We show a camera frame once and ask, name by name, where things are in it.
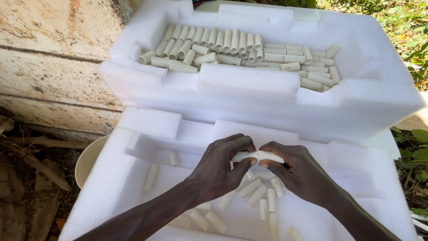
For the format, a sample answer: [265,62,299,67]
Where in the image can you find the scattered loose ribbed tubes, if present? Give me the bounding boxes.
[144,151,305,241]

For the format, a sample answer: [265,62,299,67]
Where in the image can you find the cream plastic bowl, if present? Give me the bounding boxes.
[74,135,111,189]

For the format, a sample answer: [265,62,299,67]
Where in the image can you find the heap of stacked ribbed tubes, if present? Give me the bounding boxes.
[138,24,342,93]

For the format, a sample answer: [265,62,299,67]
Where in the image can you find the large white foam tray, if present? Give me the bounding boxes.
[97,0,427,144]
[58,106,418,241]

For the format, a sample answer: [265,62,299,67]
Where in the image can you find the brown wood debris heap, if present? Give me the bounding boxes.
[0,115,89,241]

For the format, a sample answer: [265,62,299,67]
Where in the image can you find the person's left hand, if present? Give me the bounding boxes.
[187,133,257,203]

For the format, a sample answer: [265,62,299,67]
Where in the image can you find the person's right hand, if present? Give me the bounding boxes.
[259,141,340,207]

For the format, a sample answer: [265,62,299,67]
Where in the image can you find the white foam sheet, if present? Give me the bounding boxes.
[360,129,402,160]

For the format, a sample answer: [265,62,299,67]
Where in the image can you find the white ribbed tube piece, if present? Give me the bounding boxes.
[257,150,285,164]
[231,151,259,163]

